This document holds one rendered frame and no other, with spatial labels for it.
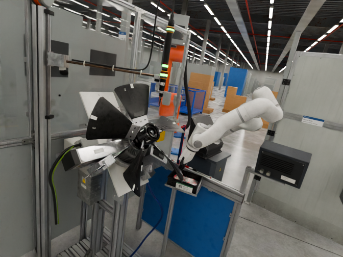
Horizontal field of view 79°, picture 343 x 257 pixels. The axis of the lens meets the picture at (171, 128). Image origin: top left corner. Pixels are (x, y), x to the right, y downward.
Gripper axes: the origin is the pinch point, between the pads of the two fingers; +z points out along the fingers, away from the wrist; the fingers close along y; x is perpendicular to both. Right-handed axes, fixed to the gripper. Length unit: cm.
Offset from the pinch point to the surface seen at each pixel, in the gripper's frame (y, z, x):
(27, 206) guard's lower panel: 54, 78, -70
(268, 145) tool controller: -26, -35, 32
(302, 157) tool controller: -24, -40, 50
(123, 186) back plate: 28.4, 19.3, -16.0
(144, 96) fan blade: 9, -29, -41
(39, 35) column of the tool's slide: 52, -39, -91
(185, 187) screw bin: -5.1, 14.4, 7.1
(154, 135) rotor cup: 16.7, -15.3, -17.6
